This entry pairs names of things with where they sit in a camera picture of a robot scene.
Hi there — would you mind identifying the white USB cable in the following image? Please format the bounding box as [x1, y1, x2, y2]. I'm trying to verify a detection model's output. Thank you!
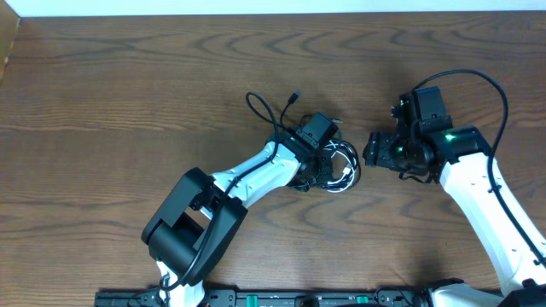
[322, 142, 357, 192]

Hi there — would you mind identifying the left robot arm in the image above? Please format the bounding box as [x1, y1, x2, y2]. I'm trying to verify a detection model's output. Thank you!
[141, 121, 338, 306]

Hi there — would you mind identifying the black USB cable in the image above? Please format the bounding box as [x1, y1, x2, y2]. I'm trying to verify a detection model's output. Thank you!
[279, 90, 363, 194]

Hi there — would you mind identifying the cardboard box edge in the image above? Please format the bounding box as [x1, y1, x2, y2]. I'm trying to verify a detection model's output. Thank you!
[0, 0, 20, 79]

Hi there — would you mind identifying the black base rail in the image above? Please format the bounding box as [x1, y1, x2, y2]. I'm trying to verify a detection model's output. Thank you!
[94, 287, 433, 307]

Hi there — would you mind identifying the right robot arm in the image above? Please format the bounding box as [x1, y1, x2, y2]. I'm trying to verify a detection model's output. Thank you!
[363, 87, 545, 306]

